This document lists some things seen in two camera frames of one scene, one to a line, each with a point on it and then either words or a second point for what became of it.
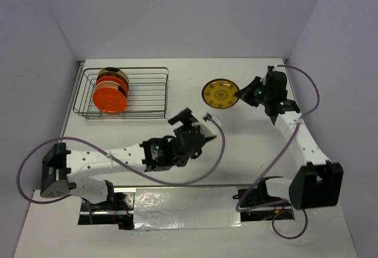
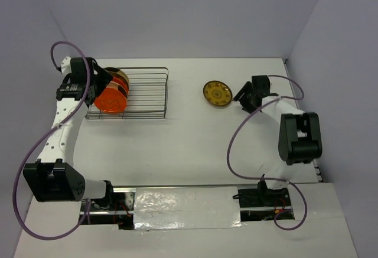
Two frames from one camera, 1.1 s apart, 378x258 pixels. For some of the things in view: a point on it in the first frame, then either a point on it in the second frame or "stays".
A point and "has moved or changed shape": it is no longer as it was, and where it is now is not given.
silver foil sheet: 158,208 stays
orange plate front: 109,100 stays
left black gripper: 185,117 to 103,79
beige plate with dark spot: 113,84 stays
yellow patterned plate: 220,93 has moved or changed shape
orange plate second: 114,78 stays
